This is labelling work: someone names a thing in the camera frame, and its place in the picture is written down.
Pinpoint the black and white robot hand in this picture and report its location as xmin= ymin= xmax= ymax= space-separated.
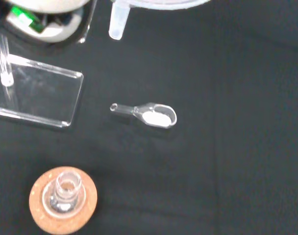
xmin=0 ymin=0 xmax=99 ymax=47

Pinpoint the clear acrylic funnel stand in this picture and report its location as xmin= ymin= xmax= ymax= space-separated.
xmin=0 ymin=33 xmax=84 ymax=128

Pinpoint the glass weighing funnel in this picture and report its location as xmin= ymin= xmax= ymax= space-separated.
xmin=109 ymin=102 xmax=178 ymax=129

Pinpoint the round-bottom glass flask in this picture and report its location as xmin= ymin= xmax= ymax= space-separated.
xmin=42 ymin=171 xmax=87 ymax=219

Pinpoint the black bench cloth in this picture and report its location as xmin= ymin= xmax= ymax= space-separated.
xmin=0 ymin=0 xmax=298 ymax=235

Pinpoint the cork ring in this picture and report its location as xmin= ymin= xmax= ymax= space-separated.
xmin=28 ymin=166 xmax=99 ymax=235

